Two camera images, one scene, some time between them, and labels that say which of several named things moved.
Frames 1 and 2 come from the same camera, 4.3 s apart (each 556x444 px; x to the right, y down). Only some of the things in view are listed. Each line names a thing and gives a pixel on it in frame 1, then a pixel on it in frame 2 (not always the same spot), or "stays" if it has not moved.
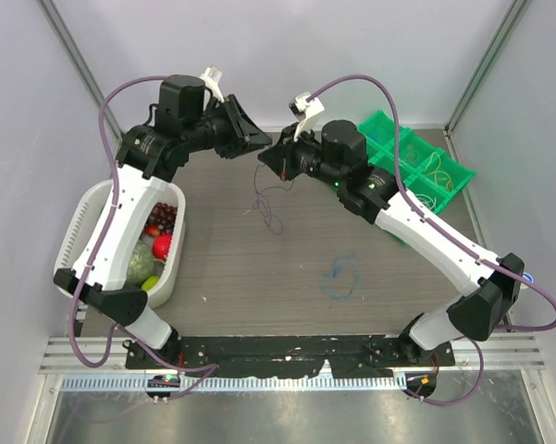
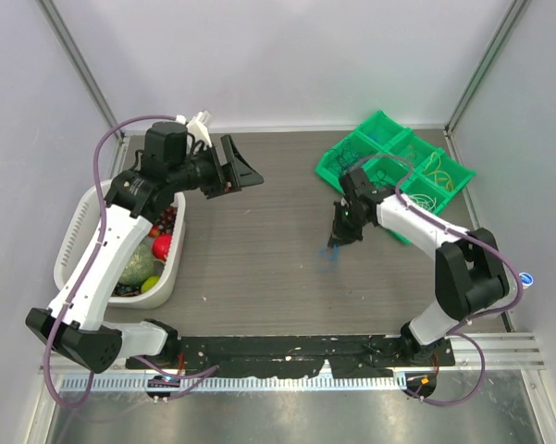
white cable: x=426 y=199 stays
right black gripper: x=281 y=157 → x=340 y=235
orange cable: x=412 y=155 stays
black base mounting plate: x=342 y=356 stays
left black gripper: x=243 y=131 → x=233 y=176
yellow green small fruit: x=150 y=282 stays
